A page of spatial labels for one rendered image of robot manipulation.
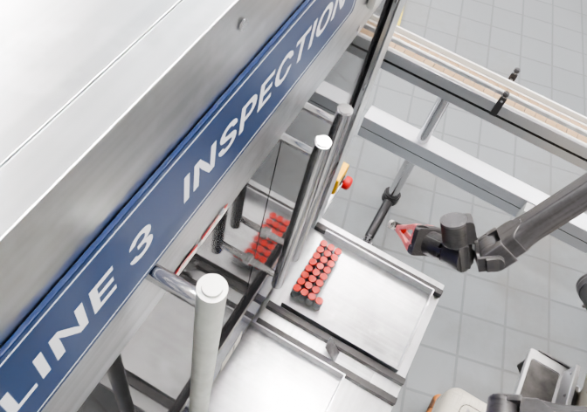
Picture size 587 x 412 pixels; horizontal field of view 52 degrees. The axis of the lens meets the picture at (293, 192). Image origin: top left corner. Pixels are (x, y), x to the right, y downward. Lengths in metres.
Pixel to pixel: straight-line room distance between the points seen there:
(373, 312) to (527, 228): 0.53
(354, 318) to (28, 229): 1.38
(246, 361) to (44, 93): 1.26
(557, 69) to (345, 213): 1.79
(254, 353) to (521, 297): 1.68
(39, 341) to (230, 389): 1.16
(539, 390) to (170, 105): 1.33
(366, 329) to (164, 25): 1.33
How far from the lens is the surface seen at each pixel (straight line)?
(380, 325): 1.66
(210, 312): 0.49
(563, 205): 1.32
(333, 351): 1.58
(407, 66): 2.21
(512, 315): 2.91
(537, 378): 1.60
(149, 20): 0.40
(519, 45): 4.07
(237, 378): 1.54
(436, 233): 1.40
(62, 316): 0.41
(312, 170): 0.73
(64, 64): 0.37
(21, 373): 0.41
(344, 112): 0.73
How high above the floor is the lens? 2.37
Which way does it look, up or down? 56 degrees down
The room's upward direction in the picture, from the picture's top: 16 degrees clockwise
